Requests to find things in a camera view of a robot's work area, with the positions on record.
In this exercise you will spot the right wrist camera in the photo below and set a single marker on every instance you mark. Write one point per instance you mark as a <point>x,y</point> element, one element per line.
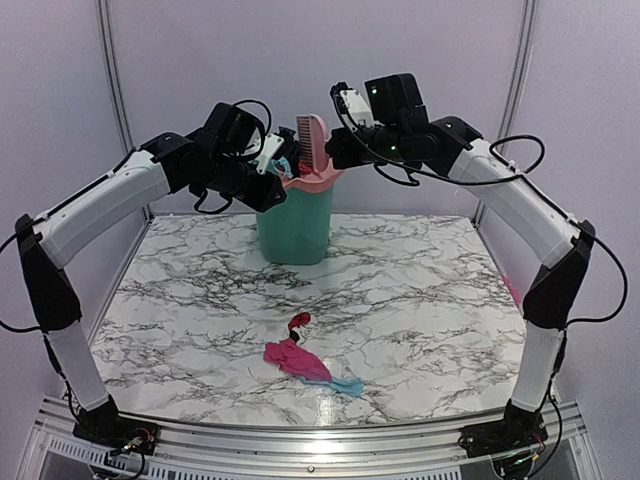
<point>351,106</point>

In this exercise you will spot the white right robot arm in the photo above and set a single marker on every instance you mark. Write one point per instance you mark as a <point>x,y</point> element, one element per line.
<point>387,124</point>

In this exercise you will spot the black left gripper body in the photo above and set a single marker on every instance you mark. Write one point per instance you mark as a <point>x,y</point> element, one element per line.
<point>225,176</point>

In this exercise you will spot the magenta paper sheet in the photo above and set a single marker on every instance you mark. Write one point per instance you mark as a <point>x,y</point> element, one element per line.
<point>296,361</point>

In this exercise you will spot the pink scrap at table edge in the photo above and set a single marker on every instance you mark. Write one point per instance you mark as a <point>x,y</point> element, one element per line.
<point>515,293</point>

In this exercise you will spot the pink plastic hand brush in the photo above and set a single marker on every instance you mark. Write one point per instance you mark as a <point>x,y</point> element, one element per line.
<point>312,137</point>

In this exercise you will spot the aluminium front table rail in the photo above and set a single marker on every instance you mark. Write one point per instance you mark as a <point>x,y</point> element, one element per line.
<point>187,450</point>

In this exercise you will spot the green plastic waste bin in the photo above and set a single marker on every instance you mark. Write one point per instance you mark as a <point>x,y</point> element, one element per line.
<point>296,232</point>

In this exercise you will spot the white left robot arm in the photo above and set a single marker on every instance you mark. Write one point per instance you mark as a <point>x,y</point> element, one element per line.
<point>229,154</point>

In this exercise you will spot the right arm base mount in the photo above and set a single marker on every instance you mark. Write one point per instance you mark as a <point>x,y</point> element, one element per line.
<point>505,439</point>

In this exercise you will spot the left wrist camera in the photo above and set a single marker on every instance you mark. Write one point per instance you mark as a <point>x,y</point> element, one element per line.
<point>272,144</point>

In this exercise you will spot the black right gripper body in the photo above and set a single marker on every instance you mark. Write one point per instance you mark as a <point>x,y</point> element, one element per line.
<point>387,144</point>

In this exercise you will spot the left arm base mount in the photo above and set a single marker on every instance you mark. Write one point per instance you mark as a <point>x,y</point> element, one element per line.
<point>129,436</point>

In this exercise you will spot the light blue paper scrap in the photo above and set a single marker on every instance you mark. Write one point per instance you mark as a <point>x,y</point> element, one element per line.
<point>351,387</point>

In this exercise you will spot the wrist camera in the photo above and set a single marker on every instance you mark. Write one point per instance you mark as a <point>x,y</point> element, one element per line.
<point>272,144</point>
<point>351,106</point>

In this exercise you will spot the red paper scrap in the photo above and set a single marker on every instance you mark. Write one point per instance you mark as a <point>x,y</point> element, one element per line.
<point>300,319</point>

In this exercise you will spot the pink plastic dustpan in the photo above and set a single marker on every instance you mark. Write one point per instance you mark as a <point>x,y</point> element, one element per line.
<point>312,183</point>

